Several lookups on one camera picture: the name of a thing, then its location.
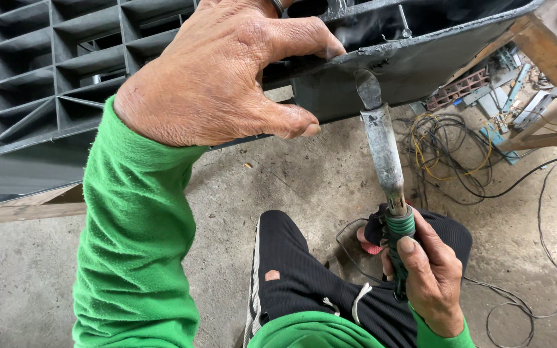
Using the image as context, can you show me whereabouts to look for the long thin black cable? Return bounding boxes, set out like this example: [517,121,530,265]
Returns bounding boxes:
[464,150,557,348]

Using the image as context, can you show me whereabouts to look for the wooden trestle frame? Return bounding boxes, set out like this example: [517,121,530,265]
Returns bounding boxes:
[445,12,557,153]

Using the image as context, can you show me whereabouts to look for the person's right hand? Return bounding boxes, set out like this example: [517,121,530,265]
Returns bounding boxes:
[381,207,466,339]

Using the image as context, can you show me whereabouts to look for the white drawstring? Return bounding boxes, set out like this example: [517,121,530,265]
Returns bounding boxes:
[321,282,373,326]

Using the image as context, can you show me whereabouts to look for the thin black power cable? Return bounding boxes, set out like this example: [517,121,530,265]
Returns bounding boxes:
[335,217,391,286]

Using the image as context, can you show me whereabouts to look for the red sandal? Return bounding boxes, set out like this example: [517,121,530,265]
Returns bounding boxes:
[359,240,385,256]

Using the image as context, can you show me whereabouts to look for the wooden plank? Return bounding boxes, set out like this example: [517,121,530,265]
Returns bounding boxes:
[0,183,89,228]

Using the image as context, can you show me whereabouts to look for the dark grey plastic crate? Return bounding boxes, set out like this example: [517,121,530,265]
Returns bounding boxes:
[0,0,546,211]

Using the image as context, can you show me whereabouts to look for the red plastic grid piece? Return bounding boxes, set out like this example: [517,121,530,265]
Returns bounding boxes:
[425,68,492,112]

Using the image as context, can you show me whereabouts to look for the pile of metal scrap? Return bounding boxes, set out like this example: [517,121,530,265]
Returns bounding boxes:
[461,44,557,166]

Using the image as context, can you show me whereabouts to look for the green handled soldering iron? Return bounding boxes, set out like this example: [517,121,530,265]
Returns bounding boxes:
[354,68,417,304]

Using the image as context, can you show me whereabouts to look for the person's left hand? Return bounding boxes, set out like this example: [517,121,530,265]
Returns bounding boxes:
[113,0,347,148]

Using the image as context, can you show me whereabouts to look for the black trousers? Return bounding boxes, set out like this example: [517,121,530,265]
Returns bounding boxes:
[243,205,474,348]

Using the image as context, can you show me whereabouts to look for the tangle of black yellow cables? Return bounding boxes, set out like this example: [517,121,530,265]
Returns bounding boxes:
[397,111,557,206]

